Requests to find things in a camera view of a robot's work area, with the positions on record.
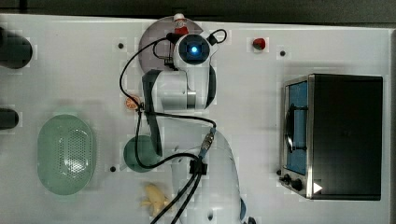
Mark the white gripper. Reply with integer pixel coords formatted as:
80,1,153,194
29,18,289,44
166,32,219,71

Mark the red plush ketchup bottle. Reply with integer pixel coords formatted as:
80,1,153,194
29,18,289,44
173,13,189,35

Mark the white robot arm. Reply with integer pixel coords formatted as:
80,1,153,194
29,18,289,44
142,32,246,224

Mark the grey round plate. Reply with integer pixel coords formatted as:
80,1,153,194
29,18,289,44
137,16,204,73

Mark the red strawberry toy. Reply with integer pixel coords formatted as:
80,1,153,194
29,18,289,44
252,38,266,50

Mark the orange slice toy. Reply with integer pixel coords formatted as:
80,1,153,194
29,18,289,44
124,95,140,110

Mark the green plastic mug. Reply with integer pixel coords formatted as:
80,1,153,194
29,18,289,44
123,135,160,173

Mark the yellow plush banana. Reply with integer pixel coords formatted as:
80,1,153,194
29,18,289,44
140,184,170,217

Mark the green oval colander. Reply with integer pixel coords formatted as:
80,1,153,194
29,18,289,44
37,114,96,195

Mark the silver toaster oven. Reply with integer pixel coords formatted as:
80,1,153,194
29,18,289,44
277,74,383,201

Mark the black pot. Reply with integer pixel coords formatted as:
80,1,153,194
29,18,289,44
0,28,33,69

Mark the black round bowl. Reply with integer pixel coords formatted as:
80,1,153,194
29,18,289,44
0,108,19,130

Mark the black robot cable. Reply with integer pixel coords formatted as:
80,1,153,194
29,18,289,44
119,28,228,224

